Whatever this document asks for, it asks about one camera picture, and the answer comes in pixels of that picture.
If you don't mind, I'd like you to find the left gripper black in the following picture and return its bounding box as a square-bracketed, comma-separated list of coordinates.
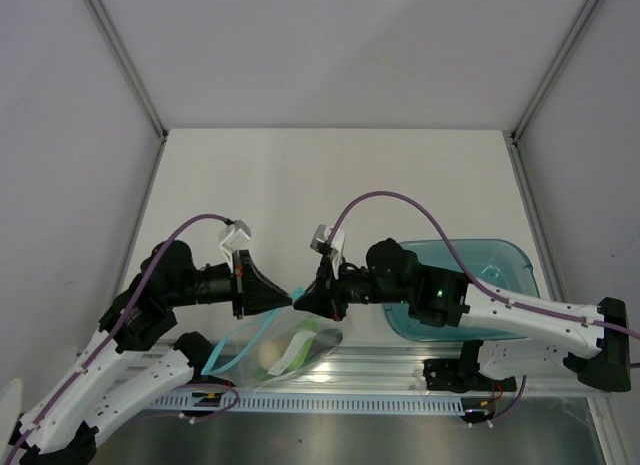
[168, 249, 294, 318]

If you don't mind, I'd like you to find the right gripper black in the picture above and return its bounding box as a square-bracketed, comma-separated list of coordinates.
[294, 253, 410, 322]

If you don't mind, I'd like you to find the green cucumber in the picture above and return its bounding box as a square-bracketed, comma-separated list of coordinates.
[281, 320, 319, 371]

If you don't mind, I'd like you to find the clear zip top bag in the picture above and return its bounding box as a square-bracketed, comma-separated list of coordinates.
[201, 307, 352, 388]

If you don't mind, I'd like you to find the white egg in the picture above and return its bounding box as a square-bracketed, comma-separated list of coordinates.
[258, 341, 282, 371]

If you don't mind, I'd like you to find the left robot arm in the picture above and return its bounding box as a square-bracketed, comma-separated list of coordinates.
[5, 240, 292, 464]

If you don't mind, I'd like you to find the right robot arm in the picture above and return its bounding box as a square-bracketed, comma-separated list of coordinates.
[294, 239, 631, 392]

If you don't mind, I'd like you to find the teal plastic tray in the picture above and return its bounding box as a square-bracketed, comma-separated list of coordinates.
[383, 239, 539, 342]

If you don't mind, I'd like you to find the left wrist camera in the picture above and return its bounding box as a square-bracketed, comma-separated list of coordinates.
[218, 220, 252, 269]

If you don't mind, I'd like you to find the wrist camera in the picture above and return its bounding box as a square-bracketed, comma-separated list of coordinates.
[218, 220, 252, 269]
[310, 224, 346, 276]

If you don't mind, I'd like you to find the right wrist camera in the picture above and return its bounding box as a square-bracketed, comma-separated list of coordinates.
[310, 224, 346, 276]

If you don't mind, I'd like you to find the aluminium rail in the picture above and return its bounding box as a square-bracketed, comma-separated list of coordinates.
[74, 340, 614, 399]

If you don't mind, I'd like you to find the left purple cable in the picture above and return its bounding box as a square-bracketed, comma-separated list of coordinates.
[4, 213, 244, 461]

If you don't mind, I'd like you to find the white slotted cable duct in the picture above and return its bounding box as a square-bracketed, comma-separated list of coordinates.
[148, 390, 465, 416]

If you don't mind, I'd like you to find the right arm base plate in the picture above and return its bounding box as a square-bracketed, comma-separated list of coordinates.
[423, 358, 517, 394]

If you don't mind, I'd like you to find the left frame post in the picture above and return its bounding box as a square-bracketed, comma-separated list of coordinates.
[82, 0, 168, 141]

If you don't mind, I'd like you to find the frame post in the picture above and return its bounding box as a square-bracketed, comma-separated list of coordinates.
[82, 0, 168, 141]
[510, 0, 606, 146]

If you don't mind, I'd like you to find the right frame post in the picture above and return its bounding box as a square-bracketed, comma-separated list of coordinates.
[510, 0, 606, 146]

